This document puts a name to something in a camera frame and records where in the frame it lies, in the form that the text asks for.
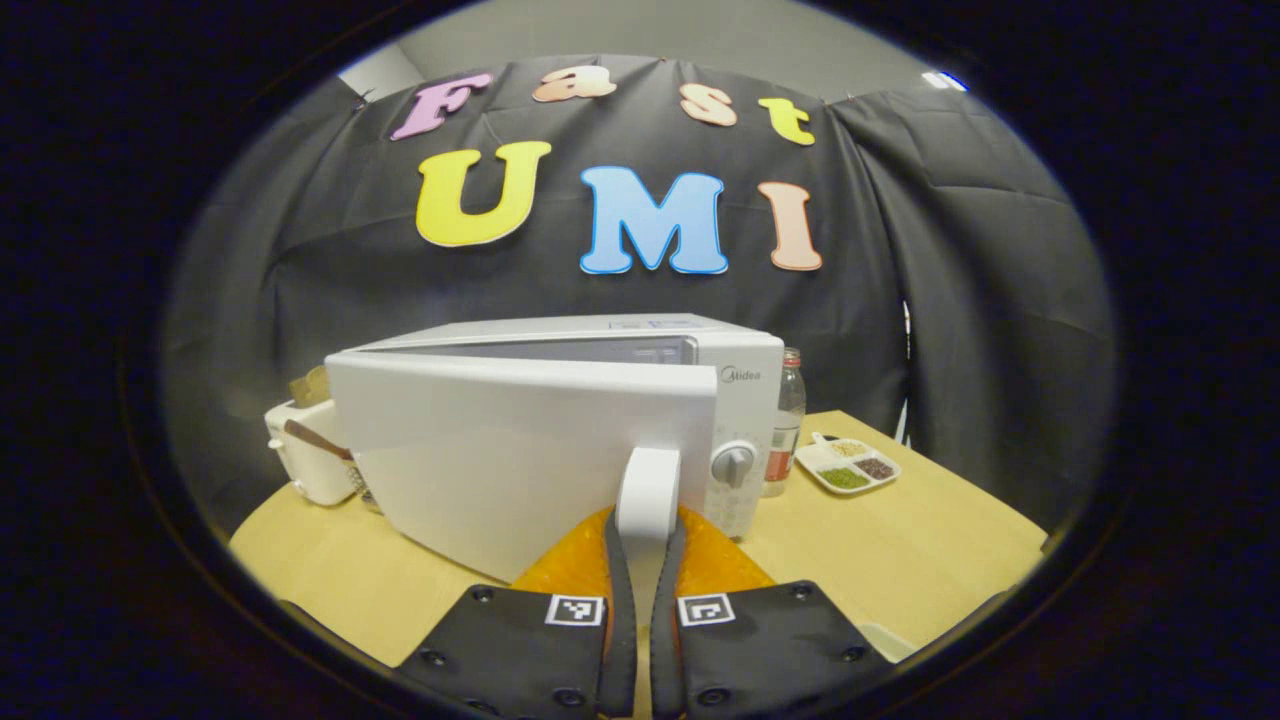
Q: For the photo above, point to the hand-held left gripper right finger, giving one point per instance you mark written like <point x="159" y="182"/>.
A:
<point x="662" y="630"/>

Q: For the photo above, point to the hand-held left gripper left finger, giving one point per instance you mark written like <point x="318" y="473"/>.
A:
<point x="620" y="620"/>

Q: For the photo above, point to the white microwave oven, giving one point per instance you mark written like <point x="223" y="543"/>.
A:
<point x="500" y="450"/>

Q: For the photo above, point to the white divided plate with beans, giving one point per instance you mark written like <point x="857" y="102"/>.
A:
<point x="845" y="478"/>

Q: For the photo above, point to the clear plastic bottle red label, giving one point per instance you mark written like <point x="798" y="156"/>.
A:
<point x="785" y="420"/>

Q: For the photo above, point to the white toaster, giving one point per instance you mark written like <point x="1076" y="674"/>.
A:
<point x="310" y="480"/>

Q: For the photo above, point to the brown bread slice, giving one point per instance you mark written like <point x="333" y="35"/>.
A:
<point x="312" y="388"/>

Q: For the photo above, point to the black backdrop cloth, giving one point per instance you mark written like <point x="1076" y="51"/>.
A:
<point x="900" y="250"/>

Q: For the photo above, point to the small ceiling light panel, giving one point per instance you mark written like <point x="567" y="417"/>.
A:
<point x="945" y="80"/>

